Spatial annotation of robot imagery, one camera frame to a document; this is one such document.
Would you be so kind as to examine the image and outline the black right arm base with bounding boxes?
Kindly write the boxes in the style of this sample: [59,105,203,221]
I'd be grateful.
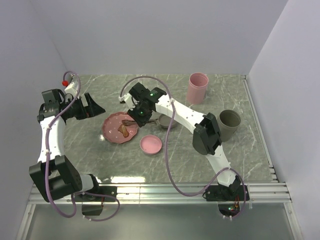
[202,184,250,218]

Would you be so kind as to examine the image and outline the grey cylindrical container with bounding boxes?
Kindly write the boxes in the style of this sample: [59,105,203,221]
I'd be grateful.
[217,109,241,142]

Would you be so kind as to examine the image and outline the aluminium front rail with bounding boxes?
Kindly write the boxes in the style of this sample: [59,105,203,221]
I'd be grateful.
[17,182,303,240]

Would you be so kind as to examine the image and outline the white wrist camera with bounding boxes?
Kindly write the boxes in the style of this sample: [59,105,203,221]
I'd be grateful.
[118,93,135,110]
[61,74,79,97]

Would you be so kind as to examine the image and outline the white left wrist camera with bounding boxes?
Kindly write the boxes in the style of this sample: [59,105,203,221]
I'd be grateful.
[61,74,79,97]

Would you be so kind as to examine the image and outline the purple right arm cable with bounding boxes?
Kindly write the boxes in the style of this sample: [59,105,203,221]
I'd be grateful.
[119,74,247,220]

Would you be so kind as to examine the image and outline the pink polka dot plate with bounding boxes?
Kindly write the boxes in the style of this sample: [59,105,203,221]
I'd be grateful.
[102,111,138,144]

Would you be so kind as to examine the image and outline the brown fried meat piece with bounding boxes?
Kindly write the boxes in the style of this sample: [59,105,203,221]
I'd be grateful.
[117,124,130,138]

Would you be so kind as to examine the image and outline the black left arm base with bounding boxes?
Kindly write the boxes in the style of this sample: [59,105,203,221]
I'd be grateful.
[74,186,118,217]

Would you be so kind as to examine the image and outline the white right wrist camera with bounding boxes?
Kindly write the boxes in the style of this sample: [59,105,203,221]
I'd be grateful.
[118,93,135,110]

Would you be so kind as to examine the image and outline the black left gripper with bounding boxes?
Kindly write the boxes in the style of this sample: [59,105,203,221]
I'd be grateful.
[61,92,105,120]

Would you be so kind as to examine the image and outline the pink cylindrical container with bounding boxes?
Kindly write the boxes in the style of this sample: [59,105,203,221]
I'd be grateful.
[186,72,209,105]

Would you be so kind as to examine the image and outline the grey round lid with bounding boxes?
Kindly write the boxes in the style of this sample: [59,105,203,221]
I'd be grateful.
[157,114,171,129]

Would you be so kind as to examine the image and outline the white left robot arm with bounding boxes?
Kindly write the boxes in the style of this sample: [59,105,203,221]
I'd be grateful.
[29,89,105,202]

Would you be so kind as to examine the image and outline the pink round lid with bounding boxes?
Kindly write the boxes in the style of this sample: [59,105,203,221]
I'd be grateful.
[140,135,163,155]

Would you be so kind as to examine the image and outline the metal tongs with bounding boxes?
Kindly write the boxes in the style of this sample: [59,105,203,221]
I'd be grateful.
[121,118,159,126]

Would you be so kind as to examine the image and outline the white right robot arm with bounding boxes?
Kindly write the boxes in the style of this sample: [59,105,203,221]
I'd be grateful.
[118,82,241,200]

